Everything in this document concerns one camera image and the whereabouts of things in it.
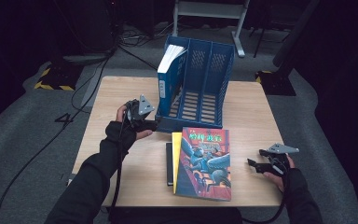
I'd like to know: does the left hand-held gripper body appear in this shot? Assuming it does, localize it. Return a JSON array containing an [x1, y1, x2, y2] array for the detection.
[[124, 93, 156, 130]]

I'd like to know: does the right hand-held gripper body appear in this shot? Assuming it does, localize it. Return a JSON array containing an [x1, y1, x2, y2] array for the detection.
[[264, 143, 300, 177]]

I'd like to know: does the thick blue book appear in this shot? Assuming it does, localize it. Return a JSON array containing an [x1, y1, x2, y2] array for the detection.
[[157, 44, 188, 118]]

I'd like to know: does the yellow book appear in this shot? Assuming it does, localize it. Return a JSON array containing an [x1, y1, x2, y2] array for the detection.
[[171, 132, 183, 194]]

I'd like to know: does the black hardcover book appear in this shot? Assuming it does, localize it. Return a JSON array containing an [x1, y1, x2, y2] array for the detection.
[[165, 142, 174, 187]]

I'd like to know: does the blue plastic file rack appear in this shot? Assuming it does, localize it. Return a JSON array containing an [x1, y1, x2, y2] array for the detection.
[[155, 35, 236, 134]]

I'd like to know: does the colourful illustrated book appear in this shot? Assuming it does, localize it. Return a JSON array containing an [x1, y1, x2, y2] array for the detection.
[[174, 126, 233, 202]]

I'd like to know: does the person's right hand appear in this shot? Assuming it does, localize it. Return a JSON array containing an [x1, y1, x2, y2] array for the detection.
[[263, 155, 304, 193]]

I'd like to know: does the person's left hand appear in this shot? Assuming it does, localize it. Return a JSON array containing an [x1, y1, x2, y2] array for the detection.
[[105, 105, 154, 152]]

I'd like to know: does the grey metal beam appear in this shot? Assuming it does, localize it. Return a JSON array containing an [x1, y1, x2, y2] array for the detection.
[[80, 63, 110, 108]]

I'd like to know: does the black yellow striped stand base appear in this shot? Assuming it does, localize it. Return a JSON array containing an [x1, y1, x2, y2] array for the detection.
[[33, 63, 76, 91]]

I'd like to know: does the black slanted pole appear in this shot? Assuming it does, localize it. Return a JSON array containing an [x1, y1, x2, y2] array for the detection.
[[272, 0, 321, 68]]

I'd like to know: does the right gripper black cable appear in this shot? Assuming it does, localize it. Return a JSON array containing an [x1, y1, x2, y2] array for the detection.
[[241, 174, 290, 224]]

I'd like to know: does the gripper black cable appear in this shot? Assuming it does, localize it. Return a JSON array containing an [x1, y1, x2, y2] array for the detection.
[[241, 174, 290, 224], [108, 116, 129, 223]]

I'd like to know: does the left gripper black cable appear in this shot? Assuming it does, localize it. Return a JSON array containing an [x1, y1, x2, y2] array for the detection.
[[108, 116, 129, 223]]

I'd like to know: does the tangle of floor cables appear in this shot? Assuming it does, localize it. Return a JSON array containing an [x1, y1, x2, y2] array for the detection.
[[117, 24, 175, 48]]

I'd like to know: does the white metal stand frame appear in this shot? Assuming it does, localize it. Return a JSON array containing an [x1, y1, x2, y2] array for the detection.
[[172, 0, 250, 59]]

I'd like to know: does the long black floor cable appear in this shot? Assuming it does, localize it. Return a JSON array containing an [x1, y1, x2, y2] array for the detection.
[[0, 55, 111, 224]]

